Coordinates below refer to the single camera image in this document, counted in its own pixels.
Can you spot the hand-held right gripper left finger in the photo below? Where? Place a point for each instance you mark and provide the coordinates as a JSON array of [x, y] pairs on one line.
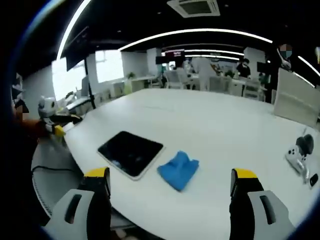
[[97, 212]]

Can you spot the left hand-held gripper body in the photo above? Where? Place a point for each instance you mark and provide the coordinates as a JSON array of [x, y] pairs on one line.
[[47, 106]]

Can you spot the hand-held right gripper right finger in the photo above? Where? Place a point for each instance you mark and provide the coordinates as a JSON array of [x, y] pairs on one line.
[[242, 212]]

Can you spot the black tablet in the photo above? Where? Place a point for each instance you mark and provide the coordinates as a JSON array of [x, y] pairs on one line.
[[130, 152]]

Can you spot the blue cleaning cloth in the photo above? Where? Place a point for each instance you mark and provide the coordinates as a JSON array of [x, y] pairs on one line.
[[178, 172]]

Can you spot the person's left hand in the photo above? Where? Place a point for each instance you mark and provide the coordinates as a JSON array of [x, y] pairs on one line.
[[37, 128]]

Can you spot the black stand pole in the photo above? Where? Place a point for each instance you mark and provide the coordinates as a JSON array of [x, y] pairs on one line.
[[90, 87]]

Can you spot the grey office chair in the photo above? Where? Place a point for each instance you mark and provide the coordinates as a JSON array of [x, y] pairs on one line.
[[57, 183]]

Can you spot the hanging dark screen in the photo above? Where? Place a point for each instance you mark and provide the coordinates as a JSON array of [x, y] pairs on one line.
[[75, 62]]

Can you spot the green potted plant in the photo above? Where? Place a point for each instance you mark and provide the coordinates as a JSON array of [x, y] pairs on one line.
[[130, 75]]

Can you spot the white game controller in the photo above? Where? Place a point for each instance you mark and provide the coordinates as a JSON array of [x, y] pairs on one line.
[[295, 157]]

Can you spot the small black device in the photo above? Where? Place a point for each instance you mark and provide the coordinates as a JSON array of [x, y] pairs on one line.
[[314, 180]]

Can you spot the straight ceiling light strip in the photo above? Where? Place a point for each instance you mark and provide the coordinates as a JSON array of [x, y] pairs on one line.
[[70, 25]]

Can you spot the black rounded object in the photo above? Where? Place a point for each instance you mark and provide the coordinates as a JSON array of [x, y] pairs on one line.
[[305, 143]]

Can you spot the white office chair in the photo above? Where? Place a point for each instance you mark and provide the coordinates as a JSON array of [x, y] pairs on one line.
[[252, 88], [220, 85], [173, 80]]

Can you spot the white board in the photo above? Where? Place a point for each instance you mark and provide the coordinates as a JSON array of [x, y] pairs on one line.
[[295, 100]]

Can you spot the red display screen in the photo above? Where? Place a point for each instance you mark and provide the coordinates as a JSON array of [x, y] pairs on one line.
[[175, 53]]

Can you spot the curved ceiling light strip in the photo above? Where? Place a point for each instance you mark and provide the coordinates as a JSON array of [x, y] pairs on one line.
[[195, 30]]

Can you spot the ceiling air conditioner vent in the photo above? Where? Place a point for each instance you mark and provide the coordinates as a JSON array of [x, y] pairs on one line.
[[193, 8]]

